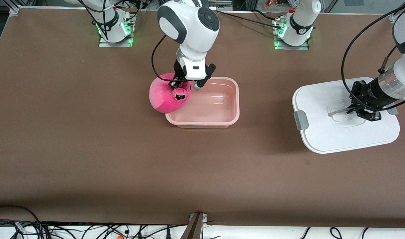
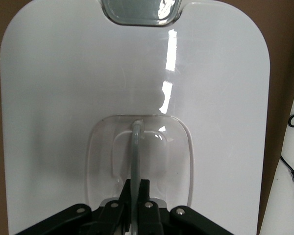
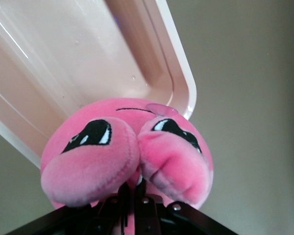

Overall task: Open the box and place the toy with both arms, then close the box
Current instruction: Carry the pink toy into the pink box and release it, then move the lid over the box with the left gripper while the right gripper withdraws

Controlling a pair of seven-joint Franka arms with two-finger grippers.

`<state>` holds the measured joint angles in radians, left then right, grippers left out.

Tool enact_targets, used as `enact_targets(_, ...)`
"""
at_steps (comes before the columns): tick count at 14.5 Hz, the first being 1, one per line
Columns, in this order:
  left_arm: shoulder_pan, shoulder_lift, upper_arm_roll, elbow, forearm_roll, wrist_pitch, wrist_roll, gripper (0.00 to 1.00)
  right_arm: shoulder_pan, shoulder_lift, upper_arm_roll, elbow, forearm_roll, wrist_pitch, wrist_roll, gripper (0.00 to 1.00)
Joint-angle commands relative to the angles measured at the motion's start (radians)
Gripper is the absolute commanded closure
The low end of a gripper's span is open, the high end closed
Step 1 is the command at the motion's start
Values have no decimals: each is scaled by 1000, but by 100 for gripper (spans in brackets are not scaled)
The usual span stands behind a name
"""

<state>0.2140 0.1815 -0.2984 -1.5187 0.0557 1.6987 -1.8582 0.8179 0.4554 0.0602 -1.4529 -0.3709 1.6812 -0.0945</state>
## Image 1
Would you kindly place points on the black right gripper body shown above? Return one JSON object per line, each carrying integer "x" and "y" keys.
{"x": 179, "y": 73}

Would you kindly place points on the grey lid clip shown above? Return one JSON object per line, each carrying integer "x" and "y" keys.
{"x": 301, "y": 120}
{"x": 392, "y": 110}

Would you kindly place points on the aluminium frame corner bracket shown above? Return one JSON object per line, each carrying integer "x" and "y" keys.
{"x": 393, "y": 16}
{"x": 15, "y": 10}

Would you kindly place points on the aluminium frame post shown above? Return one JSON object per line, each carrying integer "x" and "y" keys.
{"x": 194, "y": 227}

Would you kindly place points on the metal bracket at table edge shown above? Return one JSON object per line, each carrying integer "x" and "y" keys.
{"x": 222, "y": 4}

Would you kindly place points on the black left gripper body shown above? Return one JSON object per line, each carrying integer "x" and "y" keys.
{"x": 371, "y": 94}

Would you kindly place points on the pink plastic storage box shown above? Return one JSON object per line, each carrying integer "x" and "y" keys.
{"x": 215, "y": 106}

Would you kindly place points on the white plastic box lid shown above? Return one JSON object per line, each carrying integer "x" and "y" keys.
{"x": 322, "y": 132}

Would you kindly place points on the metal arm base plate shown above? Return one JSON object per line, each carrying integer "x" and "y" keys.
{"x": 292, "y": 47}
{"x": 116, "y": 44}

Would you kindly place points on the pink plush toy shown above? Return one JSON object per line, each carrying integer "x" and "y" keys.
{"x": 162, "y": 96}

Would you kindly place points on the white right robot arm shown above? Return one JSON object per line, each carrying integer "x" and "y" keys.
{"x": 189, "y": 23}

